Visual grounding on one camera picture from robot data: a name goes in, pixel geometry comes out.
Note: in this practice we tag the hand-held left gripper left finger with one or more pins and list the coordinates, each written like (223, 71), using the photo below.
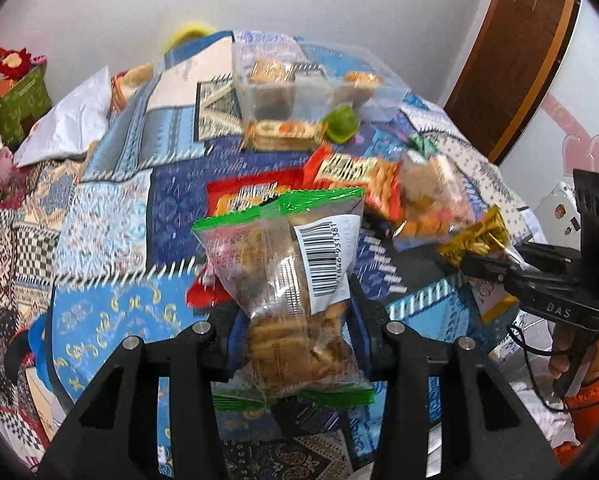
(234, 340)

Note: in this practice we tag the red plush toy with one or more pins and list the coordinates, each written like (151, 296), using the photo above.
(6, 57)

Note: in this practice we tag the yellow foam tube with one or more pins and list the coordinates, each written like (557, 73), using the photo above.
(192, 30)

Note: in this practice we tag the white plastic bag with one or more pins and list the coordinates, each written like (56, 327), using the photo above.
(64, 125)

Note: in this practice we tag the small orange biscuit packet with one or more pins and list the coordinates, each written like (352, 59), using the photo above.
(363, 80)

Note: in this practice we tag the person's right forearm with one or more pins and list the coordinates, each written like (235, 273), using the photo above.
(594, 410)

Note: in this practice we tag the red cracker packet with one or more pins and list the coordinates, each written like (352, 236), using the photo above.
(359, 172)

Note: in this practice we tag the brown wooden door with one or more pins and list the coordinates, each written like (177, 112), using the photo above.
(519, 60)

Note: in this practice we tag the clear green-topped snack packet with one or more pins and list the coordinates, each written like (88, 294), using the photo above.
(429, 195)

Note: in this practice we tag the clear green-edged biscuit packet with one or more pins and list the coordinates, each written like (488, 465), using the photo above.
(279, 270)

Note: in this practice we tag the green storage box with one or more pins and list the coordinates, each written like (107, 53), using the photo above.
(21, 102)

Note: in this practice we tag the orange fleece blanket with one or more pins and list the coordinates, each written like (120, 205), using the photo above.
(129, 80)

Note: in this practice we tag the patchwork blanket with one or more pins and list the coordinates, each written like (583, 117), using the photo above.
(109, 200)

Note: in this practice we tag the small green snack packet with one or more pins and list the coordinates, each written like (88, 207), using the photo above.
(342, 122)

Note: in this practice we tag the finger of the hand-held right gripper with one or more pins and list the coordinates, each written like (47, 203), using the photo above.
(484, 266)

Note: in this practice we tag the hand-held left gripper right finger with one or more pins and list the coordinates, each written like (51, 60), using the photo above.
(362, 332)

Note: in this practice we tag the yellow snack packet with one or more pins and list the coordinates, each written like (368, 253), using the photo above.
(479, 242)

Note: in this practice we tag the white wardrobe door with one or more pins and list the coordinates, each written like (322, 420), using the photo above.
(579, 110)

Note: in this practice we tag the red orange snack packet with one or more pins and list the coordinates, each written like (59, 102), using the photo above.
(242, 197)

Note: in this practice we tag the orange wrapped biscuit packet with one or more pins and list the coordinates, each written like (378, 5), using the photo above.
(272, 72)

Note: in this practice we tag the white stickered box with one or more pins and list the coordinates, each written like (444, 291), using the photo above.
(559, 205)

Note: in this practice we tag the clear plastic container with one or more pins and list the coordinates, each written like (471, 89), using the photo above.
(314, 97)

